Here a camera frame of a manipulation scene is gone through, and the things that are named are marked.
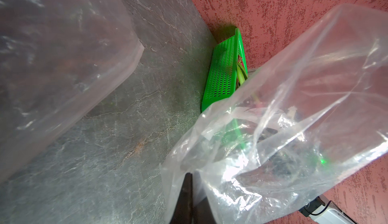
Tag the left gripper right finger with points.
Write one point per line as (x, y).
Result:
(202, 213)

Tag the green plastic basket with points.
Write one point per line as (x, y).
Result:
(228, 61)

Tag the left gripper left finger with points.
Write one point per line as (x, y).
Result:
(183, 213)

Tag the clear zip-top bag front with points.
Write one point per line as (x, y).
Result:
(59, 59)

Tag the clear zip-top bag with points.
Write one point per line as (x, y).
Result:
(310, 117)
(59, 59)

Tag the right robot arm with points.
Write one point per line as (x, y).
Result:
(324, 211)

